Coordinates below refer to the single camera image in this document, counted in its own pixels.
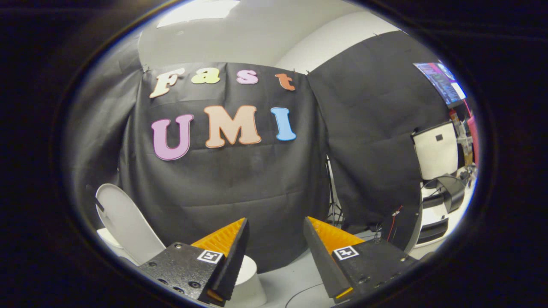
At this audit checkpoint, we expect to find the white cabinet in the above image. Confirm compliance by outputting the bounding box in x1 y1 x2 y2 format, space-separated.
412 121 459 181

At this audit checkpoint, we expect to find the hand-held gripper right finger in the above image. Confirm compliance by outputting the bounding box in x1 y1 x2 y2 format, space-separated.
303 216 419 305

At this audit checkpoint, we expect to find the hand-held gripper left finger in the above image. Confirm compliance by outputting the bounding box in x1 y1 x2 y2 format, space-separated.
137 217 250 308

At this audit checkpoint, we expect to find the thin black floor cable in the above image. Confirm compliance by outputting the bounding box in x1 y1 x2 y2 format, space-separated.
285 282 327 308

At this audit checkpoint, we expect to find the black tripod stand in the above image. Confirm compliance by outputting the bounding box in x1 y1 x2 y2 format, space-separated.
325 156 344 226

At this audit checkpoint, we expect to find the computer monitor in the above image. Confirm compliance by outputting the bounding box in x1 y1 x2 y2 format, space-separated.
413 62 467 108

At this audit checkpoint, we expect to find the plain black side cloth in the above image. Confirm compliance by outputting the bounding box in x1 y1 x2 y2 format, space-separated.
306 30 450 236
64 32 144 231

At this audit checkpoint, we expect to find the white and black equipment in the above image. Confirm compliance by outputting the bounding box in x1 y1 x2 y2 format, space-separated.
417 175 476 247

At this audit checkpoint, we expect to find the red wire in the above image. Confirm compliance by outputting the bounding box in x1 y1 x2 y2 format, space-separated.
385 205 403 243

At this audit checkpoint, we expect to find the black backdrop cloth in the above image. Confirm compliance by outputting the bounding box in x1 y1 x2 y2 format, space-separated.
119 62 330 274

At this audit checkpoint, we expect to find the black flat panel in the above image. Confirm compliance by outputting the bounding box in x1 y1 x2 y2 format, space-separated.
379 204 423 254

